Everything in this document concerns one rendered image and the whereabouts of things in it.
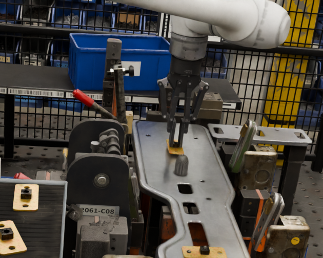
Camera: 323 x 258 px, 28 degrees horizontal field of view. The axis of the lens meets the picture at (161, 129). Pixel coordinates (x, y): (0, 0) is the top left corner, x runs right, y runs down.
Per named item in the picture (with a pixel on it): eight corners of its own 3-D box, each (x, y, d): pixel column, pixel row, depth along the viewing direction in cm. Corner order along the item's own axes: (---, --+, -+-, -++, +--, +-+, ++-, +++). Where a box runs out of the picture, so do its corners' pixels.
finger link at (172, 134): (176, 122, 161) (173, 121, 161) (172, 147, 163) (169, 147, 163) (175, 117, 163) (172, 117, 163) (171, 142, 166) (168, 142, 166)
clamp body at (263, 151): (263, 275, 171) (287, 157, 158) (220, 274, 170) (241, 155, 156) (256, 255, 180) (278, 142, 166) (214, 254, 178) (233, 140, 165)
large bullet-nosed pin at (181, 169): (187, 181, 153) (190, 157, 151) (174, 181, 153) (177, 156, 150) (185, 176, 156) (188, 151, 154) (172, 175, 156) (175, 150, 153)
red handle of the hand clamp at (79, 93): (127, 127, 159) (76, 90, 154) (122, 133, 160) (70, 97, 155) (126, 120, 163) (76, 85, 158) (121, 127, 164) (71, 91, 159)
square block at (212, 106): (207, 209, 201) (224, 101, 187) (182, 208, 200) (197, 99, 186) (203, 196, 208) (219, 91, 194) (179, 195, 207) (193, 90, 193)
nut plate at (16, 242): (27, 252, 89) (27, 244, 89) (0, 256, 88) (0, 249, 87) (12, 221, 96) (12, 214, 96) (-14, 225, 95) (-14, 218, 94)
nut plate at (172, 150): (184, 154, 161) (184, 150, 161) (169, 153, 161) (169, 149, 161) (180, 141, 169) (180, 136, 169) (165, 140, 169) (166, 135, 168)
